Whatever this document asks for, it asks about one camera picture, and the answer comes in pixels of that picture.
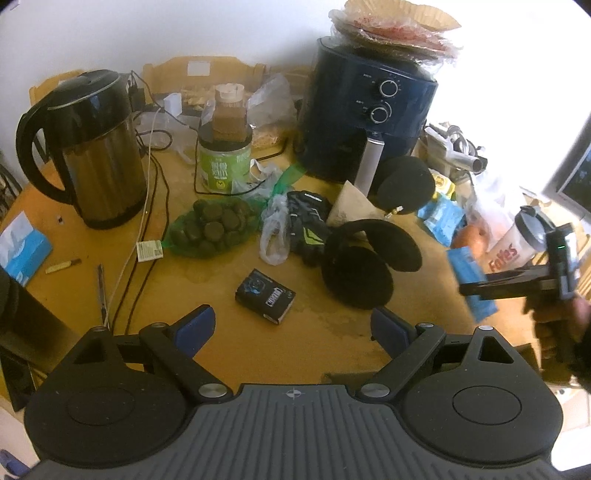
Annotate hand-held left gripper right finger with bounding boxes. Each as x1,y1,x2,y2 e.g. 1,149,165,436
355,307,522,402

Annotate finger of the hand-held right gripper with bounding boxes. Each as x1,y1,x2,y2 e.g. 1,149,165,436
487,265,557,283
459,279,559,297

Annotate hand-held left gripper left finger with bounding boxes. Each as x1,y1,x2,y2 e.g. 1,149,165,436
74,304,234,403

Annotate blue patterned snack packet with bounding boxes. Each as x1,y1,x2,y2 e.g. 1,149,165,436
445,247,499,324

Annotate black earmuffs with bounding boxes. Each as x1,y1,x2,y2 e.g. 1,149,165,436
321,156,437,310

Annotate black cycling glove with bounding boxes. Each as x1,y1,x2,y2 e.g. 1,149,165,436
286,190,333,266

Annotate person's right hand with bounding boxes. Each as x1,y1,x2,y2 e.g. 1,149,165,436
526,295,591,384

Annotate clear shaker bottle grey lid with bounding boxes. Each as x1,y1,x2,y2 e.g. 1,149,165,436
487,205,555,278

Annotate orange apple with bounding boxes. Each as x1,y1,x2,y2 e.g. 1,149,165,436
452,224,490,252

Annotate small black box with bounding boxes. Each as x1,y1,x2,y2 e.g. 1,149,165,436
235,270,296,326

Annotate white plastic bag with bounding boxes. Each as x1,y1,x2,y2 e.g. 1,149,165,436
466,171,532,250

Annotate small paper tag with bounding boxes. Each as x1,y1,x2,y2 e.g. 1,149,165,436
137,240,163,264

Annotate plain blue packet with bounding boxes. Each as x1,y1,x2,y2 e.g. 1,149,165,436
418,191,467,245

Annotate dark pen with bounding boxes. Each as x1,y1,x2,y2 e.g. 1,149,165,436
97,264,109,324

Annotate green net bag of cakes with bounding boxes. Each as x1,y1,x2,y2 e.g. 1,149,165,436
161,164,305,259

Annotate small clear plastic bag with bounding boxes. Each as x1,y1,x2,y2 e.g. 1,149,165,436
259,194,296,266

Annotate brown paper cone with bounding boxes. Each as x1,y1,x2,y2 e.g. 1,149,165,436
325,181,386,241

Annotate green label jar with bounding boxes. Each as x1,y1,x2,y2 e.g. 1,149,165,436
198,131,254,195

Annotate black smartphone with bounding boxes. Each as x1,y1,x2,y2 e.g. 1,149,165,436
0,355,35,411

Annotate blue and white packet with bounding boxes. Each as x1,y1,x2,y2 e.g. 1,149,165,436
0,215,54,287

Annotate black steel electric kettle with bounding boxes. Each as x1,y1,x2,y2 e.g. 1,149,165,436
16,69,146,230

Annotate bag of pasta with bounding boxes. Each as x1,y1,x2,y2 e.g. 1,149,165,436
249,124,287,148

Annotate brown spice bottle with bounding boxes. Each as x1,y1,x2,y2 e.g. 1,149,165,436
212,83,247,141

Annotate dark blue air fryer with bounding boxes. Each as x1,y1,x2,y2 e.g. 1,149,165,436
295,37,439,195

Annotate clear crumpled plastic bag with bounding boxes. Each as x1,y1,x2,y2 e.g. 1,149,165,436
247,74,296,139

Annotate black charger plug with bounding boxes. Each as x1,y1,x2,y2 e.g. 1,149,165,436
127,76,146,112

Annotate wall television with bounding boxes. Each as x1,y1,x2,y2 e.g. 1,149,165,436
542,134,591,217

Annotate black cable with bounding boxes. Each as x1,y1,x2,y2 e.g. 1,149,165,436
111,69,169,335

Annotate white cable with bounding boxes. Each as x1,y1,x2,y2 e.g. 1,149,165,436
105,108,167,328

